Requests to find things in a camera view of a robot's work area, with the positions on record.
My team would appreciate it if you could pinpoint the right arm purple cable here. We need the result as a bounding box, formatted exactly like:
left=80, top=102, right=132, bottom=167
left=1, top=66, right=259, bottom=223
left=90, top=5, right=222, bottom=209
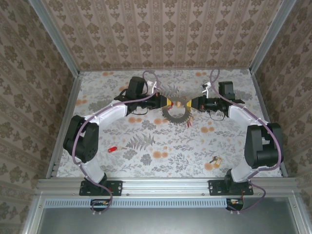
left=210, top=69, right=285, bottom=213

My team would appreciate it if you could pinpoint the metal keyring with keys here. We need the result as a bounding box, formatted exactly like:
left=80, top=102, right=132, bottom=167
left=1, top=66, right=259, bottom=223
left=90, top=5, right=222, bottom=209
left=161, top=96, right=193, bottom=129

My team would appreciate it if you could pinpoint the floral patterned table cover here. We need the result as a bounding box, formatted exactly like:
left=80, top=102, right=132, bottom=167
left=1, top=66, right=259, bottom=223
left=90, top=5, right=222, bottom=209
left=52, top=69, right=283, bottom=178

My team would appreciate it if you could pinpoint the aluminium side rail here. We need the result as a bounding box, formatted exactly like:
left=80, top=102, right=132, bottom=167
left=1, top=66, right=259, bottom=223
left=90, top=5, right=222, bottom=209
left=46, top=72, right=83, bottom=180
left=250, top=70, right=290, bottom=177

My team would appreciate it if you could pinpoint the key with yellow tag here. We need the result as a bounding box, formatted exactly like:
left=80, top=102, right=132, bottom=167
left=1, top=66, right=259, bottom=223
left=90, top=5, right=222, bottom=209
left=209, top=156, right=223, bottom=169

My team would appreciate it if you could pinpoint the grey metal sheet panel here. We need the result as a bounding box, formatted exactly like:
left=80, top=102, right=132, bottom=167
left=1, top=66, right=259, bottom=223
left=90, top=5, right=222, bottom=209
left=36, top=207, right=302, bottom=234

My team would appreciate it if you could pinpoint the aluminium frame bar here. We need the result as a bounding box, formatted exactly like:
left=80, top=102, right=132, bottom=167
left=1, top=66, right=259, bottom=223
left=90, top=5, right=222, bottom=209
left=22, top=195, right=44, bottom=234
left=291, top=195, right=312, bottom=234

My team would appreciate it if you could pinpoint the thin aluminium rail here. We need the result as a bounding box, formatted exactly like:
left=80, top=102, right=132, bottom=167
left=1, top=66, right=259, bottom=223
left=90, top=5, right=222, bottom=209
left=79, top=67, right=252, bottom=73

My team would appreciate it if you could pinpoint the wire connector bundle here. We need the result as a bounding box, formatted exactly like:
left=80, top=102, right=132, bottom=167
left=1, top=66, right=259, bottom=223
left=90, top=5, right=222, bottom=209
left=225, top=197, right=244, bottom=212
left=90, top=198, right=111, bottom=212

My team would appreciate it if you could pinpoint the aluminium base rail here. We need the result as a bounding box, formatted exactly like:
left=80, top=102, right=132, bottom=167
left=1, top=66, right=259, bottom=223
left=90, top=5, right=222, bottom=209
left=36, top=177, right=297, bottom=198

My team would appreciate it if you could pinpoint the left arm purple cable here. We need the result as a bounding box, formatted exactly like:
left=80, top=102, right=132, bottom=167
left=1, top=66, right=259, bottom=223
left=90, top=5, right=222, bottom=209
left=72, top=70, right=162, bottom=215

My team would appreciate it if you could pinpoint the aluminium corner post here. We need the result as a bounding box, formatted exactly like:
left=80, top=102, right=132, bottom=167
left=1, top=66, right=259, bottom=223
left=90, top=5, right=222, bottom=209
left=249, top=0, right=297, bottom=75
left=27, top=0, right=81, bottom=76

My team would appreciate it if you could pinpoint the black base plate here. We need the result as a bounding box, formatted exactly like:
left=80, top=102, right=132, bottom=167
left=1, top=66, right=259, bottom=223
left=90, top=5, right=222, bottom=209
left=209, top=179, right=254, bottom=196
left=79, top=179, right=123, bottom=196

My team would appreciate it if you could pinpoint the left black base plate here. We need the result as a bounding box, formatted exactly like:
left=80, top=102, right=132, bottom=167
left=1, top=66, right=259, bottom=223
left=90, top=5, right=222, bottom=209
left=79, top=179, right=123, bottom=196

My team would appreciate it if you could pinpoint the grey slotted cable duct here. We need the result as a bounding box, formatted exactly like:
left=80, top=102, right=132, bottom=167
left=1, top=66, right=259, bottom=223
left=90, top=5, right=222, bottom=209
left=44, top=197, right=244, bottom=209

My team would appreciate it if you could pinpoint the key with red tag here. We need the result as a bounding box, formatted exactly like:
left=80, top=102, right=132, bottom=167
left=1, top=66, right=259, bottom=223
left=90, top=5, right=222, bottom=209
left=107, top=146, right=128, bottom=154

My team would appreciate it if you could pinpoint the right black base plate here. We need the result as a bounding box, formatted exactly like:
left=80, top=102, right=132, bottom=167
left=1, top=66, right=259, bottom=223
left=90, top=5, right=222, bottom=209
left=209, top=179, right=254, bottom=196

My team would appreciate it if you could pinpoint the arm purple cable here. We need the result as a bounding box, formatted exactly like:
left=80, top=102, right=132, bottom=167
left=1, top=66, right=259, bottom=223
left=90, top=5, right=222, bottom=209
left=210, top=69, right=285, bottom=213
left=72, top=70, right=162, bottom=215

